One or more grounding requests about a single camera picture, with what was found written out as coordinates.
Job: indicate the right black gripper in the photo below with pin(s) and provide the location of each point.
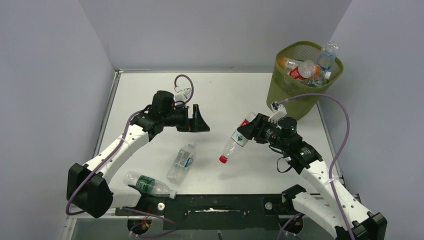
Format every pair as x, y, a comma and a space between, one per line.
256, 128

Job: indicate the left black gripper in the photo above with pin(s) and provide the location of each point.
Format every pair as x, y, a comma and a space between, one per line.
195, 124

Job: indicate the clear bottle red label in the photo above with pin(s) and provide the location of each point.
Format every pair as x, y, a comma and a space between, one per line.
234, 145
305, 70

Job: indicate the crushed clear bottle white cap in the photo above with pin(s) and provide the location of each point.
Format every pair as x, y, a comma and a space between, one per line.
181, 164

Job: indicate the orange drink bottle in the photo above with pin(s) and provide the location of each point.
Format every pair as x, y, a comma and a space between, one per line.
288, 64

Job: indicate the clear bottle red label top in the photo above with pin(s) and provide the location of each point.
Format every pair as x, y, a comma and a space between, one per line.
305, 70

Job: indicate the clear bottle dark green label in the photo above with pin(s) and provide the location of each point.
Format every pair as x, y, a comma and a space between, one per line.
148, 185

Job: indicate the clear bottle blue label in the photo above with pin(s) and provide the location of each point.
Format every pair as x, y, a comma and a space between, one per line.
327, 55

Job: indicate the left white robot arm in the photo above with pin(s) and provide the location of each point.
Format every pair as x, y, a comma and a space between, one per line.
88, 184

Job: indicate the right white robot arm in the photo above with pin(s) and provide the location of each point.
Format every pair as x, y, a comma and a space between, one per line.
342, 216

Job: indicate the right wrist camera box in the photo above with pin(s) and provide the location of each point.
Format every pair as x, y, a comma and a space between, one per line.
278, 112

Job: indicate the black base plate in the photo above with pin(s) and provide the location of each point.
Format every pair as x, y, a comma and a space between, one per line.
257, 213

